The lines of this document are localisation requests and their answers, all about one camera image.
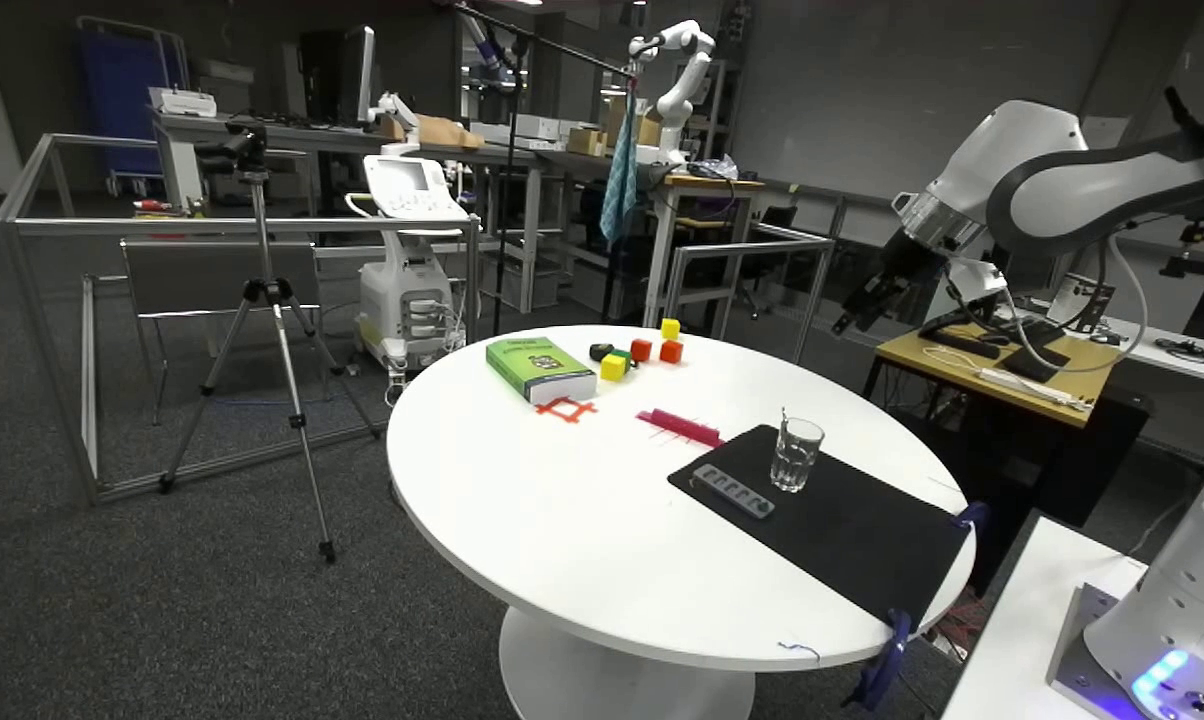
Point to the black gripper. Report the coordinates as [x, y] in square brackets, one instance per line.
[910, 273]

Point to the grey tag with green letters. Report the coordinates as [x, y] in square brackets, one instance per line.
[734, 489]

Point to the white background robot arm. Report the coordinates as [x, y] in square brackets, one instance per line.
[686, 66]

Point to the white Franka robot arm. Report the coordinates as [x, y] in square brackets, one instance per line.
[1094, 175]

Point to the white robot base platform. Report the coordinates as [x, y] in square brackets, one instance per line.
[1013, 624]

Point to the clear glass cup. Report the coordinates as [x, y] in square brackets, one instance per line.
[798, 462]

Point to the small black round object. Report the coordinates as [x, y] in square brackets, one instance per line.
[598, 351]

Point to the wooden side desk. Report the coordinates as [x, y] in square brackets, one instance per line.
[974, 375]

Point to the orange cube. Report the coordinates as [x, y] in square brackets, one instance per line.
[673, 354]
[643, 351]

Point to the blue table clamp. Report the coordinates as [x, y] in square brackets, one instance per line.
[974, 516]
[886, 663]

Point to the black rectangular mat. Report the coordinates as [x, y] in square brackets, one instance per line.
[852, 544]

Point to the small green cube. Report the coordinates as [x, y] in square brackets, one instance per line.
[620, 354]

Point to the small yellow cube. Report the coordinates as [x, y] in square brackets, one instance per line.
[613, 368]

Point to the hanging blue cloth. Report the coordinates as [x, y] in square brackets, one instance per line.
[618, 185]

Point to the green book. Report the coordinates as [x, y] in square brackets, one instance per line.
[532, 363]

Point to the white machine on cart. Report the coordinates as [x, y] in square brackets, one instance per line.
[409, 285]

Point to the blue board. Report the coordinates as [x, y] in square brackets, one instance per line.
[123, 80]

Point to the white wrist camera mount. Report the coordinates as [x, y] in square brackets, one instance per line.
[976, 281]

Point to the small orange plastic frame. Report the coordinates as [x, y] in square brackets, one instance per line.
[566, 408]

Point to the white table pedestal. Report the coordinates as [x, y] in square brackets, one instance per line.
[613, 681]

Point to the black camera tripod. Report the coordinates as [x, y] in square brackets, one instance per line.
[270, 291]

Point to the grey metal frame enclosure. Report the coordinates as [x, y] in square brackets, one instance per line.
[40, 222]

